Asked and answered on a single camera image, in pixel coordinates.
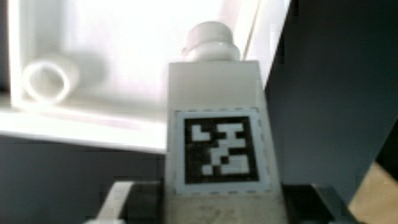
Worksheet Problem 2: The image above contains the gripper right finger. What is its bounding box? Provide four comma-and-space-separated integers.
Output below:
283, 184, 361, 224

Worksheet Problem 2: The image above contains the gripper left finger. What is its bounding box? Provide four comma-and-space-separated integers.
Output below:
84, 181, 162, 224

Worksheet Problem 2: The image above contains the white leg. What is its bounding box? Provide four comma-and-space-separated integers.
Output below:
164, 21, 288, 224

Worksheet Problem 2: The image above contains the white square tabletop tray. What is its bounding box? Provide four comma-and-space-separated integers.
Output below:
0, 0, 292, 154

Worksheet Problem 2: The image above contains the white right rail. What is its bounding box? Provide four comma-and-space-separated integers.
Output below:
349, 163, 398, 224

